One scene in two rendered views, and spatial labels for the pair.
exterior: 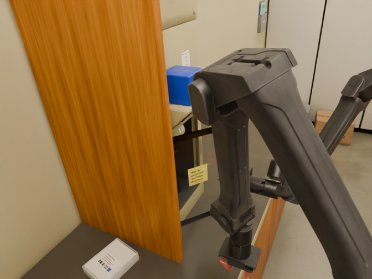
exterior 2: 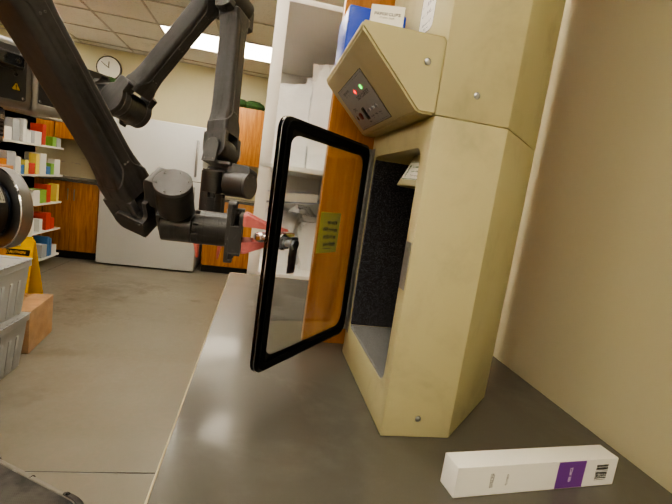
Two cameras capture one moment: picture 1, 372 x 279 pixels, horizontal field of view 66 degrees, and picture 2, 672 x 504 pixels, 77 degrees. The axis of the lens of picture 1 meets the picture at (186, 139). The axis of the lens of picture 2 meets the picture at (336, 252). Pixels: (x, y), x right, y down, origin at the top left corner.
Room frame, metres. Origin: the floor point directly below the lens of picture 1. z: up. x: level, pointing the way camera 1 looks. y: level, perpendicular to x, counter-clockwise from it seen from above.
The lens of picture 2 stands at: (1.46, -0.53, 1.29)
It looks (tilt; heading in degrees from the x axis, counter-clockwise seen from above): 8 degrees down; 140
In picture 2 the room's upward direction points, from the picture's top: 8 degrees clockwise
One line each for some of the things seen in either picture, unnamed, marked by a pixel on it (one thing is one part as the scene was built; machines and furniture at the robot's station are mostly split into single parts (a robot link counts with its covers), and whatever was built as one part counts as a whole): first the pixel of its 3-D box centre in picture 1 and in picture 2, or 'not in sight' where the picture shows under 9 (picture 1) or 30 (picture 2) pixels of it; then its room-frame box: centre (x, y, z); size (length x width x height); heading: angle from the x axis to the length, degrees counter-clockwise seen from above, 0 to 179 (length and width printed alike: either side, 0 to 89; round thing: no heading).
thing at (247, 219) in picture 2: not in sight; (258, 235); (0.82, -0.16, 1.20); 0.09 x 0.07 x 0.07; 60
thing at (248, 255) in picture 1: (239, 246); (211, 208); (0.52, -0.12, 1.21); 0.10 x 0.07 x 0.07; 61
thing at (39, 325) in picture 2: not in sight; (15, 321); (-1.88, -0.36, 0.14); 0.41 x 0.32 x 0.28; 156
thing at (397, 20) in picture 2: not in sight; (385, 33); (0.95, -0.06, 1.54); 0.05 x 0.05 x 0.06; 45
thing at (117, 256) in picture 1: (111, 262); not in sight; (0.69, 0.30, 0.96); 0.16 x 0.12 x 0.04; 139
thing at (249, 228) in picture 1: (239, 228); (215, 182); (0.53, -0.12, 1.27); 0.07 x 0.06 x 0.07; 30
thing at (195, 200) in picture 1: (206, 176); (317, 245); (0.86, -0.06, 1.19); 0.30 x 0.01 x 0.40; 112
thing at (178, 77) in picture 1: (182, 84); (367, 46); (0.85, 0.00, 1.56); 0.10 x 0.10 x 0.09; 60
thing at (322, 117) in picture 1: (332, 127); not in sight; (3.06, -1.80, 0.14); 0.41 x 0.33 x 0.29; 67
